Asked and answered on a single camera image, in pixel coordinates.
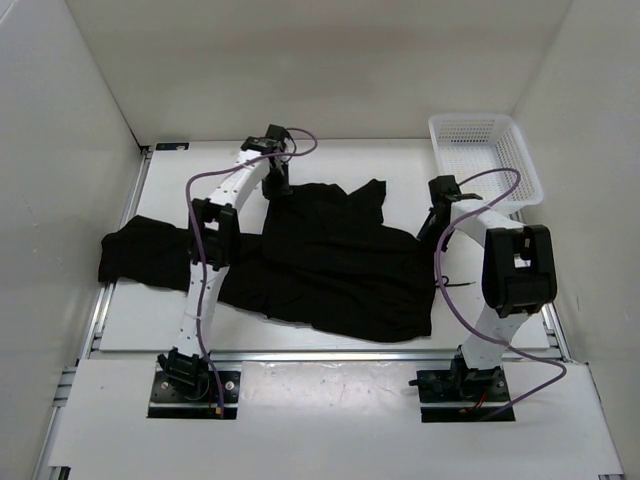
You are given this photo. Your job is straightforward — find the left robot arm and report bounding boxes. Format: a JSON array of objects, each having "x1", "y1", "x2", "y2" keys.
[{"x1": 158, "y1": 125, "x2": 297, "y2": 415}]

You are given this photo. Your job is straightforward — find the black trousers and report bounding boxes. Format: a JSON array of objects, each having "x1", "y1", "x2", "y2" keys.
[{"x1": 97, "y1": 178, "x2": 442, "y2": 345}]

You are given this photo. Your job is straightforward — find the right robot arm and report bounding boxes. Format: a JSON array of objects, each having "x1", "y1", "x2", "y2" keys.
[{"x1": 417, "y1": 175, "x2": 557, "y2": 402}]

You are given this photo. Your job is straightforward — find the right aluminium rail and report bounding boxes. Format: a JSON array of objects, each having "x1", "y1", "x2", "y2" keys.
[{"x1": 508, "y1": 209, "x2": 576, "y2": 361}]

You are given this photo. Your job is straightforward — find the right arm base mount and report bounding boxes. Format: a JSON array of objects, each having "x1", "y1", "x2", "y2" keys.
[{"x1": 408, "y1": 367, "x2": 516, "y2": 423}]

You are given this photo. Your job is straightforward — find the white plastic mesh basket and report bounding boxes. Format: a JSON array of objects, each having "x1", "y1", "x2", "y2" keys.
[{"x1": 428, "y1": 113, "x2": 544, "y2": 215}]

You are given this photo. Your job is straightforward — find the blue label sticker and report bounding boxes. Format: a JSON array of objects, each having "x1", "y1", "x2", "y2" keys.
[{"x1": 155, "y1": 142, "x2": 190, "y2": 151}]

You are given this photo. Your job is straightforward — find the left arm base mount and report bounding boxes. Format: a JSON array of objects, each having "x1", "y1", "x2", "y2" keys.
[{"x1": 147, "y1": 368, "x2": 241, "y2": 420}]

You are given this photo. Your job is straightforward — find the front aluminium rail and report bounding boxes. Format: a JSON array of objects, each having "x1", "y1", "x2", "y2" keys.
[{"x1": 94, "y1": 347, "x2": 471, "y2": 366}]

